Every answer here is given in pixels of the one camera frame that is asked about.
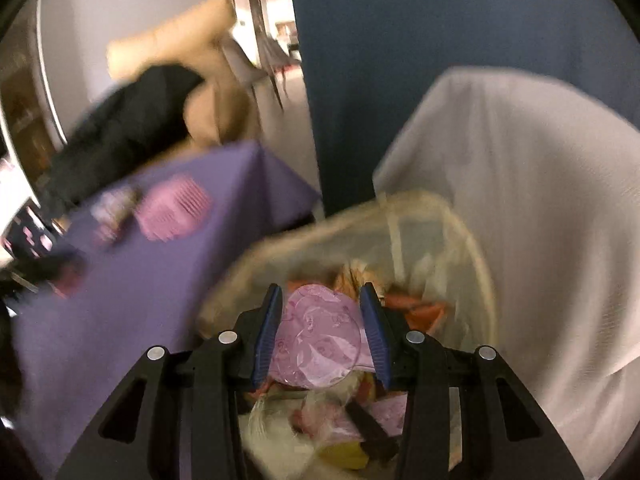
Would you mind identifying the pink plastic spoon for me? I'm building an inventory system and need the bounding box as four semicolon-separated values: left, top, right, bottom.
269;284;374;389

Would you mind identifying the yellow nabati wrapper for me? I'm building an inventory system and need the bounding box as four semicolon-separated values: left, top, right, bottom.
319;441;370;471

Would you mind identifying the translucent trash bag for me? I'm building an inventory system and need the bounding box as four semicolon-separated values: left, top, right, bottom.
198;191;498;479

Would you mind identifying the orange white snack bag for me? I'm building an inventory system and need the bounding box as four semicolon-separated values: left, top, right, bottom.
385;292;447;334

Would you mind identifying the purple tablecloth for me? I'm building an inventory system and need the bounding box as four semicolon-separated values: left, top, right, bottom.
13;142;319;479

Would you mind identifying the pink plastic basket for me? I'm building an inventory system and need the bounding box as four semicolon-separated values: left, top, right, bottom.
134;174;212;242

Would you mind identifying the black polka dot bag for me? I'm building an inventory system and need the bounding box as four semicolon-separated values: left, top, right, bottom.
1;200;56;259

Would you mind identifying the white cloth covered seat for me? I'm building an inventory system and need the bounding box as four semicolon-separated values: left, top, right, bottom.
373;67;639;479

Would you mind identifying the black jacket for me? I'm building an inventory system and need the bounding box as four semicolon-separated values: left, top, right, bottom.
38;64;204;219

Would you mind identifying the tan plush sofa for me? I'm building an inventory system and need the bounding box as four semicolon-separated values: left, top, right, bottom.
105;0;262;151

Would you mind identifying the beige dining chair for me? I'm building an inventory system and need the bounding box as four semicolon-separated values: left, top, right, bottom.
221;32;302;108

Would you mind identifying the dark blue cabinet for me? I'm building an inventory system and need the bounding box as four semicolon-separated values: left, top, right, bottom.
293;0;639;214

